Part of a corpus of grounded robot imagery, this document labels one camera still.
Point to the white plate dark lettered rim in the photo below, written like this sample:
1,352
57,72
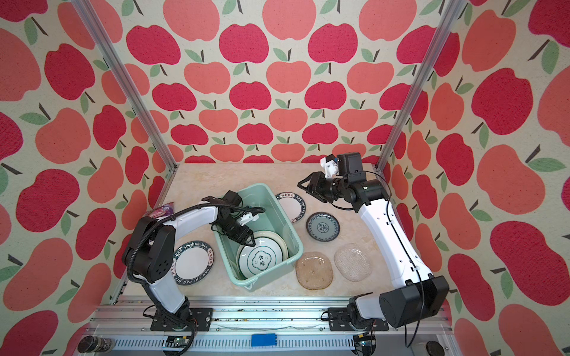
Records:
293,205

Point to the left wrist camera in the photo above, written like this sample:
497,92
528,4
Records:
236,210

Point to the dark round cap left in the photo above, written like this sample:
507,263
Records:
95,344

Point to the right aluminium frame post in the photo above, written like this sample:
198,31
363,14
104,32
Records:
443,30

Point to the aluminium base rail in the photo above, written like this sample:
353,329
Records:
305,327

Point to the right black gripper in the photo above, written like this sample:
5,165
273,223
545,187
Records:
315,188

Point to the blue block on rail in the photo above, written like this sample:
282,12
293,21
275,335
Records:
264,340

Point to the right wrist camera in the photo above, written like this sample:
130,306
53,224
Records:
346,166

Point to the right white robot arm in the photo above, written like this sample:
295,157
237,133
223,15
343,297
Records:
417,294

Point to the left aluminium frame post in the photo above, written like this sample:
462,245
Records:
96,29

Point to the mint green plastic bin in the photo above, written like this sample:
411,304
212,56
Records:
273,219

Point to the small blue patterned plate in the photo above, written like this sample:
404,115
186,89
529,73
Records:
323,227

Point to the dark round object right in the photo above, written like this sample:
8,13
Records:
434,348

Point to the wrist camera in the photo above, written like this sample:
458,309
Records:
236,210
346,166

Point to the clear glass square plate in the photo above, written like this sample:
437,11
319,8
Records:
353,262

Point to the purple Fox's candy bag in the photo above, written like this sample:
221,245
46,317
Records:
162,211

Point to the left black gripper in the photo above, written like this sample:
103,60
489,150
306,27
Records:
243,239

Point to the cream plate with flower sprig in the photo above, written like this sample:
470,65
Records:
273,236

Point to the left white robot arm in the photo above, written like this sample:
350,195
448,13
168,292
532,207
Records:
149,255

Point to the amber glass square plate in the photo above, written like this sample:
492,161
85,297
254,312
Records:
314,271

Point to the white plate teal cloud outline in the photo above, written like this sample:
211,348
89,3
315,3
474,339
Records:
253,261

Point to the aluminium frame post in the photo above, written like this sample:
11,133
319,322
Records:
443,30
96,29

